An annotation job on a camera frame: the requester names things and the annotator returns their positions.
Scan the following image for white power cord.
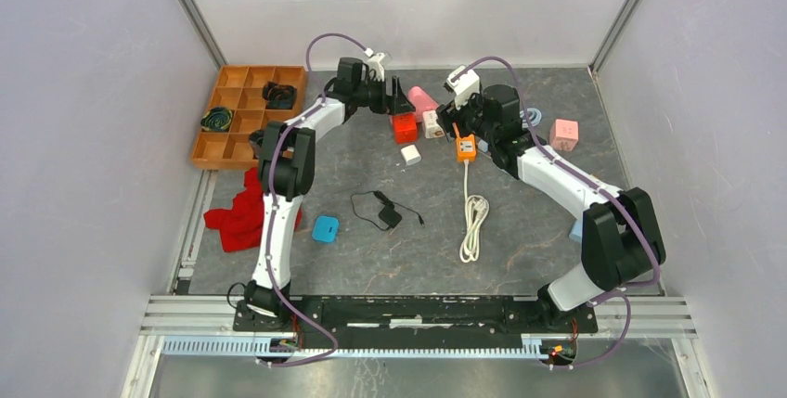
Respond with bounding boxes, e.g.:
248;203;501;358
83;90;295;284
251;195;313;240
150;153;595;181
458;161;491;264

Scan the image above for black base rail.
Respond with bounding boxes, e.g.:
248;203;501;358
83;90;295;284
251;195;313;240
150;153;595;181
233;295;599;349

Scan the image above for pink triangular power strip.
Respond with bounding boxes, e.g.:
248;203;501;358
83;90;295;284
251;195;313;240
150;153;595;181
406;86;439;123

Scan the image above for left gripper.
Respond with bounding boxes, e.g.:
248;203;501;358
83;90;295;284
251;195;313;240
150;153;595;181
354;75;416;117

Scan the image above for red cube socket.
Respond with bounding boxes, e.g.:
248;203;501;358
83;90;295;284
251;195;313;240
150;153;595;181
391;112;419;145

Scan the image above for black coiled item bottom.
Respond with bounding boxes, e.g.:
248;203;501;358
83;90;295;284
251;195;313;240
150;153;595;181
249;129;264;160

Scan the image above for black green coiled item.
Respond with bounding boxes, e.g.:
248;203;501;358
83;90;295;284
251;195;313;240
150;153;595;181
200;106;234;133

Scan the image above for black coiled item top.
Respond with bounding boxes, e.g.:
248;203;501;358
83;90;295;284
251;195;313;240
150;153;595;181
262;81;297;110

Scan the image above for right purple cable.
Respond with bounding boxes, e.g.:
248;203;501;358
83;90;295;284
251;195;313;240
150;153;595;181
451;56;663;372

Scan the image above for light blue power strip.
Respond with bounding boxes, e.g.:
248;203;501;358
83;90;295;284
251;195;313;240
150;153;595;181
569;220;583;243

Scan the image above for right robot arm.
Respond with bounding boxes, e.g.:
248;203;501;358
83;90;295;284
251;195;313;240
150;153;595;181
437;82;666;331

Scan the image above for white cable duct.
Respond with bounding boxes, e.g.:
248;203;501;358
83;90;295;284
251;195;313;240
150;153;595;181
161;336;548;360

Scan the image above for white tiger cube socket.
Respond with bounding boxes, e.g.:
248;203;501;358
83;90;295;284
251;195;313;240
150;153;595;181
421;110;445;139

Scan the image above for white usb charger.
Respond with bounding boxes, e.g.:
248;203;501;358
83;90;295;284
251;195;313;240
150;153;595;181
400;144;422;166

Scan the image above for black charger with cable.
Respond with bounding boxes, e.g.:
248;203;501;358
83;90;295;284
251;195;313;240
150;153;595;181
350;190;425;232

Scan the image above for red cloth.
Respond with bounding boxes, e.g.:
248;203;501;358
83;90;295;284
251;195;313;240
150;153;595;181
203;168;264;253

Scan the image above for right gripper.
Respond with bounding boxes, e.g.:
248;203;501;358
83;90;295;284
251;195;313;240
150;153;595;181
436;87;497;145

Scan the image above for orange power strip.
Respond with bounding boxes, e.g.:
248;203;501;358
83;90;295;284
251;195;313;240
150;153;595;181
453;123;477;164

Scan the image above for wooden compartment tray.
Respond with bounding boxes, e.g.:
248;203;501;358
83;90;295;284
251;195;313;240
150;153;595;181
190;66;308;170

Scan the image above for pink cube socket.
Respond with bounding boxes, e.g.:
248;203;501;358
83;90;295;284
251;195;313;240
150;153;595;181
548;119;579;152

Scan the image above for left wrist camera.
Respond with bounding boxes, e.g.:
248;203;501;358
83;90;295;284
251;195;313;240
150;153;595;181
366;49;391;82

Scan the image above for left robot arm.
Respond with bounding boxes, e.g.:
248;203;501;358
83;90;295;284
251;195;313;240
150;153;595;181
242;52;415;331

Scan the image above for blue plug adapter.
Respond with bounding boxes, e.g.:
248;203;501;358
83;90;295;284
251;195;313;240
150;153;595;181
312;215;341;244

